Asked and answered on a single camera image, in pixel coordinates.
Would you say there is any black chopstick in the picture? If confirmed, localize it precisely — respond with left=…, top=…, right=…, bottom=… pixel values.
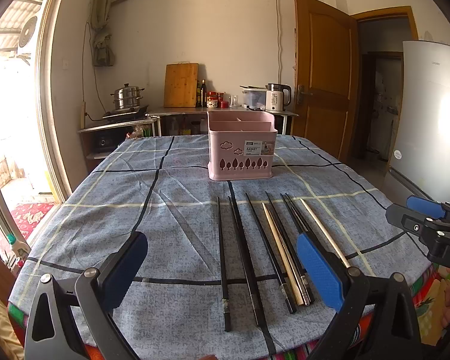
left=281, top=194, right=311, bottom=236
left=284, top=193, right=328, bottom=254
left=245, top=194, right=297, bottom=314
left=217, top=198, right=232, bottom=332
left=229, top=194, right=266, bottom=328
left=266, top=193, right=314, bottom=306

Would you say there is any metal kitchen shelf table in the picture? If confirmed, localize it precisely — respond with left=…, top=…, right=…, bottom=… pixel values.
left=147, top=107, right=299, bottom=136

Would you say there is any white refrigerator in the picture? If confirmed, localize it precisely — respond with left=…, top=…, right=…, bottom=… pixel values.
left=382, top=41, right=450, bottom=204

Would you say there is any blue checked tablecloth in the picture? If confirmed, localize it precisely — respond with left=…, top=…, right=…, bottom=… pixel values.
left=9, top=136, right=432, bottom=359

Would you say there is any white electric kettle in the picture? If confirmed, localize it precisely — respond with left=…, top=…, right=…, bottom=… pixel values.
left=266, top=83, right=293, bottom=111

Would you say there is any pink utensil holder box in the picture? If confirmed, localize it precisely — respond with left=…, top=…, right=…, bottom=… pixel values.
left=208, top=114, right=277, bottom=181

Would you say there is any low metal side shelf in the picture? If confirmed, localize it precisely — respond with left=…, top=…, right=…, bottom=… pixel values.
left=78, top=116, right=161, bottom=173

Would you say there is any clear plastic food container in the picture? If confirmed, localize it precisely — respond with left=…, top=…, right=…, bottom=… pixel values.
left=241, top=85, right=267, bottom=111

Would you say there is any brown wooden door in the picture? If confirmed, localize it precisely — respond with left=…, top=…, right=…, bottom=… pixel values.
left=292, top=0, right=359, bottom=163

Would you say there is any clear drinking glass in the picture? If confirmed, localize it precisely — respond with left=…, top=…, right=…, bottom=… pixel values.
left=230, top=95, right=238, bottom=108

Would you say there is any red lidded jar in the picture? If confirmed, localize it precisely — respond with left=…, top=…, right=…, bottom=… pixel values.
left=206, top=91, right=218, bottom=108

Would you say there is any induction cooker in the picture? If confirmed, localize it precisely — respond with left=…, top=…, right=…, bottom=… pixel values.
left=102, top=105, right=149, bottom=123

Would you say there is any dark sauce bottle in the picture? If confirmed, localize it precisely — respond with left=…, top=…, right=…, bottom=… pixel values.
left=200, top=79, right=207, bottom=108

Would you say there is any stainless steel steamer pot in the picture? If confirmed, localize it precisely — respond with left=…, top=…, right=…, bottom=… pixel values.
left=111, top=83, right=145, bottom=111

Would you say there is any wooden cutting board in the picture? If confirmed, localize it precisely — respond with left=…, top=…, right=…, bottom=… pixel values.
left=164, top=63, right=199, bottom=108

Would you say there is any hanging grey green cloth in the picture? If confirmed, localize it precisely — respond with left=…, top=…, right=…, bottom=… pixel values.
left=92, top=28, right=115, bottom=67

